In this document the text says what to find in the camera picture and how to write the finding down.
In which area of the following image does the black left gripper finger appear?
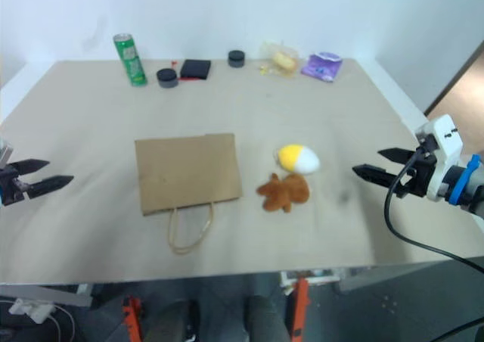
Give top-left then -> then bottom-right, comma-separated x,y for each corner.
11,159 -> 51,176
24,175 -> 75,201

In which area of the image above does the blue cable clip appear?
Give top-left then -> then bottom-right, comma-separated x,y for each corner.
448,154 -> 482,205

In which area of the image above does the purple snack packet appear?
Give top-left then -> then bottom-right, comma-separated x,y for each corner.
300,51 -> 343,83

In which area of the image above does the clear plastic bag with bread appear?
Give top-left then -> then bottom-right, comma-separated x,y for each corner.
259,41 -> 300,80

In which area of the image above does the green drink can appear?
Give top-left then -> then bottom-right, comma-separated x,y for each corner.
113,33 -> 148,88

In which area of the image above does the white thin cable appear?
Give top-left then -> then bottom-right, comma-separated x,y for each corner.
47,310 -> 77,342

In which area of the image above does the white power strip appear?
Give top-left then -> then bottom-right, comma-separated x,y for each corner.
8,297 -> 57,325

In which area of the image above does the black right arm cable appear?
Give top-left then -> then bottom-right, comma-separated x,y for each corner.
383,148 -> 484,273

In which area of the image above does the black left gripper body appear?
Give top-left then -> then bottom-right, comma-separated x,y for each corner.
0,164 -> 29,207

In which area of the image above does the brown plush toy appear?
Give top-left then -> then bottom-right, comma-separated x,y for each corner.
256,173 -> 311,213

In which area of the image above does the black square pouch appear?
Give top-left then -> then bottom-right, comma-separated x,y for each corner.
179,59 -> 212,81

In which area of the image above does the yellow and white egg plush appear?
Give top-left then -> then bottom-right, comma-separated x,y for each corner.
275,143 -> 321,176

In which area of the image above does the grey metal frame bar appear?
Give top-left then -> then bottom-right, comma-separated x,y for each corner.
0,283 -> 94,307

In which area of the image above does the orange clamp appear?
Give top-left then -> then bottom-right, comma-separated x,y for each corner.
289,278 -> 312,341
121,295 -> 145,342

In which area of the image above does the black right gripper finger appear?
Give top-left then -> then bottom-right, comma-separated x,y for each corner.
377,148 -> 417,166
352,163 -> 399,188

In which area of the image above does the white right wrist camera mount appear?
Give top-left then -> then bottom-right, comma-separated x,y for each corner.
414,114 -> 464,203

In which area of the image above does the brown wooden door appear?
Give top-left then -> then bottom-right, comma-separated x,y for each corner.
424,48 -> 484,117

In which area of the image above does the brown paper bag with handles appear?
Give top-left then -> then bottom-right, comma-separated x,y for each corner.
135,132 -> 244,255

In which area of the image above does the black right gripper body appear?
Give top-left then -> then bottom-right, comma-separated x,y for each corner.
395,137 -> 439,200

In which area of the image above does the black round container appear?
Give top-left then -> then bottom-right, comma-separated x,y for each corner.
157,68 -> 178,89
228,50 -> 246,69

